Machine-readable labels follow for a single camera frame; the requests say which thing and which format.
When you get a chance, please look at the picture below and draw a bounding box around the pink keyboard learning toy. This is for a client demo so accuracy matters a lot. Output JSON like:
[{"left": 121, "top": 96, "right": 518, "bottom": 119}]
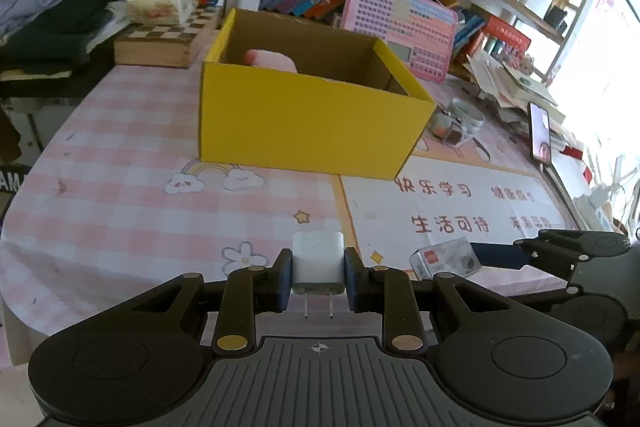
[{"left": 341, "top": 0, "right": 460, "bottom": 84}]

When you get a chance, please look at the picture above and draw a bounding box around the pile of clothes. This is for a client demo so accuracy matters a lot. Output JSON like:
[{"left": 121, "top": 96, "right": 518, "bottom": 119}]
[{"left": 0, "top": 0, "right": 133, "bottom": 80}]

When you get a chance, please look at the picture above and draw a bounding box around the white charger plug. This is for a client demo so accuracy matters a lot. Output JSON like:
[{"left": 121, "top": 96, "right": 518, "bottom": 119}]
[{"left": 291, "top": 231, "right": 346, "bottom": 320}]

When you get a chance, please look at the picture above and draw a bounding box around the row of red books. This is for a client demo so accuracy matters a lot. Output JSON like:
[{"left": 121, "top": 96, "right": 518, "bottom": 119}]
[{"left": 450, "top": 9, "right": 532, "bottom": 62}]

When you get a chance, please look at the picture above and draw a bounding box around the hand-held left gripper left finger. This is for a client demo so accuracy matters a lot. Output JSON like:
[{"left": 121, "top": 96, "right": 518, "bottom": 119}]
[{"left": 115, "top": 248, "right": 293, "bottom": 356}]

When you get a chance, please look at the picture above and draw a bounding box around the black smartphone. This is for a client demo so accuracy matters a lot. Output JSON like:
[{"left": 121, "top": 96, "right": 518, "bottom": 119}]
[{"left": 528, "top": 102, "right": 553, "bottom": 168}]

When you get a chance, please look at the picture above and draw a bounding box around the pink plush toy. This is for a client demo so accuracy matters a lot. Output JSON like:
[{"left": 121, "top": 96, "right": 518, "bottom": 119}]
[{"left": 244, "top": 49, "right": 299, "bottom": 72}]

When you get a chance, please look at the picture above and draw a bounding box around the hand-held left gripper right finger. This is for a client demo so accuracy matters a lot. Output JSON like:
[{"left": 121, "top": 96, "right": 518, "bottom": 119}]
[{"left": 344, "top": 247, "right": 532, "bottom": 354}]

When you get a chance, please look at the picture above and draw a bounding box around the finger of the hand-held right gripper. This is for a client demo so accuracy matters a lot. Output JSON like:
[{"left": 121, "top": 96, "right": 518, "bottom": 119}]
[{"left": 470, "top": 229, "right": 632, "bottom": 282}]

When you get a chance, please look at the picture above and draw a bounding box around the pink checked table mat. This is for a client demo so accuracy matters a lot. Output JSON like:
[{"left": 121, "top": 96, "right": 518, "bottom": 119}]
[{"left": 0, "top": 64, "right": 601, "bottom": 348}]

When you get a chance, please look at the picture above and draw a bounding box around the wooden chessboard box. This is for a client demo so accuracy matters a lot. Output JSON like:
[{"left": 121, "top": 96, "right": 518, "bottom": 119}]
[{"left": 113, "top": 4, "right": 223, "bottom": 68}]

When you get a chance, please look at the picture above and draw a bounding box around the small red label box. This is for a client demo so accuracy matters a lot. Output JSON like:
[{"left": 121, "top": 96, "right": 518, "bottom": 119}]
[{"left": 409, "top": 240, "right": 482, "bottom": 281}]

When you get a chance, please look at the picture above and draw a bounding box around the yellow cardboard box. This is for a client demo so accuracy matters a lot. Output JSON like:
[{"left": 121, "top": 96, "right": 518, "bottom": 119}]
[{"left": 199, "top": 8, "right": 437, "bottom": 181}]

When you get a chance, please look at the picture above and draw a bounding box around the black folding chair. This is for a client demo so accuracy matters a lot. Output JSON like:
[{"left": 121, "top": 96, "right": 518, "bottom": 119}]
[{"left": 0, "top": 164, "right": 26, "bottom": 195}]

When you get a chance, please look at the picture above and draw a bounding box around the pile of papers and books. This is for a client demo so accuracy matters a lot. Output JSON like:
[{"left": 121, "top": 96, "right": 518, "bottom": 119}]
[{"left": 465, "top": 49, "right": 616, "bottom": 228}]

